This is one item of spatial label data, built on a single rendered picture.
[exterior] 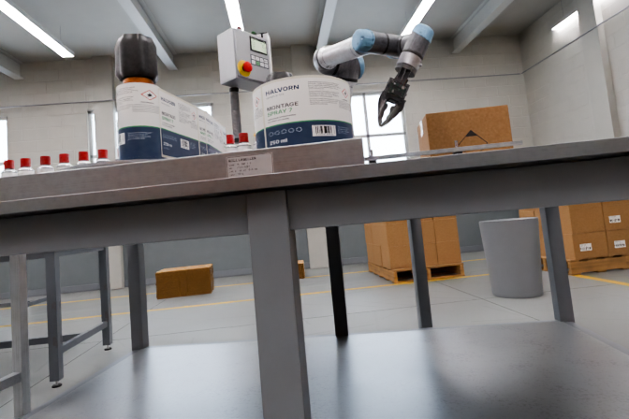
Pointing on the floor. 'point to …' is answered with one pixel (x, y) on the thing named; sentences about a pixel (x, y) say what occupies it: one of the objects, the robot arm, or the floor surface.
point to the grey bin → (513, 256)
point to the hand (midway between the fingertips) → (381, 123)
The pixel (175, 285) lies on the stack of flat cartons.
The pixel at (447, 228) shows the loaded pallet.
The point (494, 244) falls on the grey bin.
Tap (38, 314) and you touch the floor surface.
